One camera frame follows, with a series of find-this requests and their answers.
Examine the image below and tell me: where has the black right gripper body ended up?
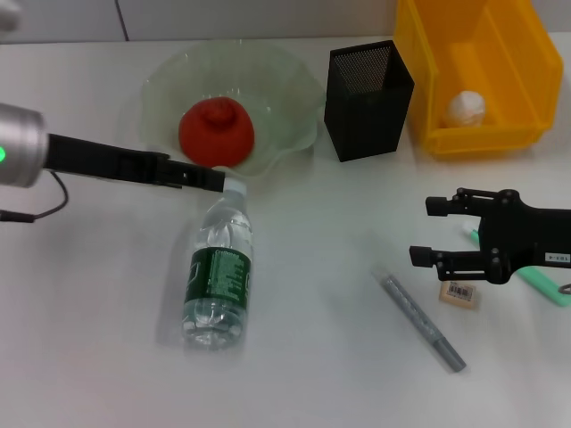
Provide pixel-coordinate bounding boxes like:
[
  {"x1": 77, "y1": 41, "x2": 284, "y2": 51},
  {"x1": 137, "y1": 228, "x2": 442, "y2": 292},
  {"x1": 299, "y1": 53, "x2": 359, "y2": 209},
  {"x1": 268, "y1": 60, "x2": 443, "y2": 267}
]
[{"x1": 476, "y1": 189, "x2": 571, "y2": 286}]

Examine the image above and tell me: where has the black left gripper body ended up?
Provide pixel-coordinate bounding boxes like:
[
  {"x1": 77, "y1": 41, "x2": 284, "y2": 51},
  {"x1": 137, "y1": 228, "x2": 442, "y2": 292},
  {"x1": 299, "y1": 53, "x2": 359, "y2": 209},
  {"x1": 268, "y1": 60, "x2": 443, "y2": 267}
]
[{"x1": 44, "y1": 132, "x2": 173, "y2": 187}]

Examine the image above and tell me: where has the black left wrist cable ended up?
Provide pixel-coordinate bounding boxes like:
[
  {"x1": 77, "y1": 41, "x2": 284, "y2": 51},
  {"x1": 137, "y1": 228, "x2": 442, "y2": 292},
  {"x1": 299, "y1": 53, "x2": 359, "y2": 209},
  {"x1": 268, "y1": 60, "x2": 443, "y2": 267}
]
[{"x1": 0, "y1": 169, "x2": 70, "y2": 224}]

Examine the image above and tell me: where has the white paper ball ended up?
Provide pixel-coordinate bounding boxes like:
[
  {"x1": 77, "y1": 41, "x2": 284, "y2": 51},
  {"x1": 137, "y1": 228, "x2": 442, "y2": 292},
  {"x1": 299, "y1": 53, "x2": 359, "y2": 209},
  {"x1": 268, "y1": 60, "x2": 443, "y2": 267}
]
[{"x1": 441, "y1": 90, "x2": 486, "y2": 128}]

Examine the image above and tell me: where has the grey marker pen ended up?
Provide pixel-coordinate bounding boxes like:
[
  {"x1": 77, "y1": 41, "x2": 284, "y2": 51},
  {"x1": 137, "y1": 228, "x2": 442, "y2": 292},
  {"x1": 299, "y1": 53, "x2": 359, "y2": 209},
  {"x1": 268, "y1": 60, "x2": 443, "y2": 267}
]
[{"x1": 372, "y1": 271, "x2": 468, "y2": 372}]

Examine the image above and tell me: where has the green wavy glass fruit plate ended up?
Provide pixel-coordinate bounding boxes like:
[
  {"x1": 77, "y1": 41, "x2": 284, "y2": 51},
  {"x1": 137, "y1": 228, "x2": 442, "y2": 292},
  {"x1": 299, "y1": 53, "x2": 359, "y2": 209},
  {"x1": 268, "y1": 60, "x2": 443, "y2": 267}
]
[{"x1": 140, "y1": 38, "x2": 326, "y2": 179}]

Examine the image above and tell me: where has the clear green-label water bottle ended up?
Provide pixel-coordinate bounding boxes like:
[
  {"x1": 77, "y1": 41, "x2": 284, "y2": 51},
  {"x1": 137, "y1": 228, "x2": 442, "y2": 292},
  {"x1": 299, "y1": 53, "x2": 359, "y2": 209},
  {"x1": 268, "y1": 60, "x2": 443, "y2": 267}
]
[{"x1": 180, "y1": 179, "x2": 255, "y2": 351}]

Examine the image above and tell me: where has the beige eraser with barcode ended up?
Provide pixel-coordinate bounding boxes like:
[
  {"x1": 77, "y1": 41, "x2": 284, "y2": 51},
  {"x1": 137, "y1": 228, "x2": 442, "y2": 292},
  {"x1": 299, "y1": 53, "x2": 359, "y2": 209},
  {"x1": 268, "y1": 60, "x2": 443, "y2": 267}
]
[{"x1": 439, "y1": 280, "x2": 482, "y2": 309}]

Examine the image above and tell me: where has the black mesh pen holder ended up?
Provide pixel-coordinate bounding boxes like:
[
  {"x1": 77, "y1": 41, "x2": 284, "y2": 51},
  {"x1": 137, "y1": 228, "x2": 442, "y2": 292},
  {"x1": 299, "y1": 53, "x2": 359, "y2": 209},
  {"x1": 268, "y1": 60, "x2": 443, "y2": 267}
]
[{"x1": 324, "y1": 39, "x2": 416, "y2": 162}]

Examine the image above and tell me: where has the red-orange knitted toy orange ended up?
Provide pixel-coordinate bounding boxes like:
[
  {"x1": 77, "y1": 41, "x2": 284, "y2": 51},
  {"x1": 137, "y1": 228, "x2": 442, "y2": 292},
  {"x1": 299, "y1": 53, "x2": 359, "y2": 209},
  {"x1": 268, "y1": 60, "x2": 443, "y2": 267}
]
[{"x1": 178, "y1": 97, "x2": 257, "y2": 169}]

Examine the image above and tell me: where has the mint green pen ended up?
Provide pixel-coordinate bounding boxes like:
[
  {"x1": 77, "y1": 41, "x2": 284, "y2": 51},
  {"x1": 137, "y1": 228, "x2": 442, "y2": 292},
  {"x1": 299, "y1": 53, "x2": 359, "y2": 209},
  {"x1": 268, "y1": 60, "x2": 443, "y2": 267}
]
[{"x1": 461, "y1": 220, "x2": 571, "y2": 308}]

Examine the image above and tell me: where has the yellow plastic storage bin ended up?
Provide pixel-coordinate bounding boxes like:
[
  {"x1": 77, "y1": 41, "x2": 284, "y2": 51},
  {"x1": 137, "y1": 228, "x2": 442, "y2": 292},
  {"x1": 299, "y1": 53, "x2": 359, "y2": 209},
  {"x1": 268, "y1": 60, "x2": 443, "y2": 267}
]
[{"x1": 393, "y1": 0, "x2": 564, "y2": 160}]

